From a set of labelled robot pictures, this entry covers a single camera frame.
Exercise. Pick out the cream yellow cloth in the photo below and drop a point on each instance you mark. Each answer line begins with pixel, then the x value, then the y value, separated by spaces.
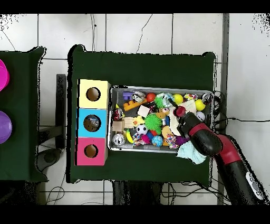
pixel 190 105

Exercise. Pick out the mint green cloth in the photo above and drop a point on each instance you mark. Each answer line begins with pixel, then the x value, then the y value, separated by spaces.
pixel 192 153

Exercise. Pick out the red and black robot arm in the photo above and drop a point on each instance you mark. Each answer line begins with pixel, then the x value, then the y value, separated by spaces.
pixel 211 143

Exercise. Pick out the clear mesh bin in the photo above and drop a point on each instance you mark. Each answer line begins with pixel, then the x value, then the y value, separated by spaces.
pixel 126 148

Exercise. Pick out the wooden box with three holes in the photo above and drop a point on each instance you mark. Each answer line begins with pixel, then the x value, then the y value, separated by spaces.
pixel 103 95

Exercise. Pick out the plain yellow ball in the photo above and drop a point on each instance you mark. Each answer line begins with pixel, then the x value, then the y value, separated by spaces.
pixel 178 98

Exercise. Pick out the green spiky ball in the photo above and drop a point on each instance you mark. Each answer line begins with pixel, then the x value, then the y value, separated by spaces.
pixel 153 123
pixel 159 102

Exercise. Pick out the yellow smiley face ball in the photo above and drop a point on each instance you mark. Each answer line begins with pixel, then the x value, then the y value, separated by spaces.
pixel 200 105

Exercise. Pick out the white baseball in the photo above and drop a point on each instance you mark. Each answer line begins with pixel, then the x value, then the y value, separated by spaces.
pixel 201 116

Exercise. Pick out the orange red ball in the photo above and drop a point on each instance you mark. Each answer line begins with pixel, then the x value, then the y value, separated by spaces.
pixel 151 97

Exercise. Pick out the purple spiky ball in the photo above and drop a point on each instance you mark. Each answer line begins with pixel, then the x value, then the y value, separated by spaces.
pixel 181 140

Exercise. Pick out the crushed silver can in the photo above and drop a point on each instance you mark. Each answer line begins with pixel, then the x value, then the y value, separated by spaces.
pixel 139 96

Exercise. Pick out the black and white soccer ball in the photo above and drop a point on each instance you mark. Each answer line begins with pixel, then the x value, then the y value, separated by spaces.
pixel 141 129

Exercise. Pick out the dark green table cloth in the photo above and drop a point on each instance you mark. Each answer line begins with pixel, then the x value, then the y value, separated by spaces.
pixel 21 84
pixel 143 67

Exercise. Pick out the purple bowl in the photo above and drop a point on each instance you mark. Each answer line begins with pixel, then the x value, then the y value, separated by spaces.
pixel 4 127

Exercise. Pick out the magenta bowl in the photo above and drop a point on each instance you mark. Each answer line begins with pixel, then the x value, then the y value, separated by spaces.
pixel 3 75

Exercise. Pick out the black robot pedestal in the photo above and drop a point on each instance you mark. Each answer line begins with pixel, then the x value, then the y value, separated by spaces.
pixel 135 194

